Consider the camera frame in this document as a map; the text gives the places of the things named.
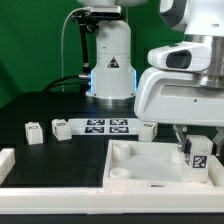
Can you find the white front fence wall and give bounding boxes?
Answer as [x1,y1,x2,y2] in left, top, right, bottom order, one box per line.
[0,187,224,214]

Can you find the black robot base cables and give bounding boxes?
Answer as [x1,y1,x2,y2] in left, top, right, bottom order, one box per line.
[41,74,92,93]

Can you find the white base tag plate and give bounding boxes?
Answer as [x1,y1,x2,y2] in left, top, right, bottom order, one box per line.
[68,118,142,135]

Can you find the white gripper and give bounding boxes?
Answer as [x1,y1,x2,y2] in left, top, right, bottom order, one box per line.
[134,67,224,156]

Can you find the white square tabletop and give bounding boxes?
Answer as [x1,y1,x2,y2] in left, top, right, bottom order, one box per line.
[103,140,224,188]

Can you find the white camera cable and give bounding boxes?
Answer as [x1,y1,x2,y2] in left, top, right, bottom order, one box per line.
[60,7,91,93]

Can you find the white left fence piece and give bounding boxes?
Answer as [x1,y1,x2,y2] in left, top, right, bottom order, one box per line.
[0,148,15,185]

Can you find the black camera stand pole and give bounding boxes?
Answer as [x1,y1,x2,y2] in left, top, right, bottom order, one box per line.
[79,24,91,74]

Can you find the black camera on stand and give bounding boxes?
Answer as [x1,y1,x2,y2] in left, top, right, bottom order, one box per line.
[71,6,122,23]

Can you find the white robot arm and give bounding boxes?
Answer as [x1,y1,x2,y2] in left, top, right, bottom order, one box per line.
[134,0,224,148]

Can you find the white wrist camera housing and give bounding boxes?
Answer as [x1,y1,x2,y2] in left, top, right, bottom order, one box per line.
[148,41,212,72]

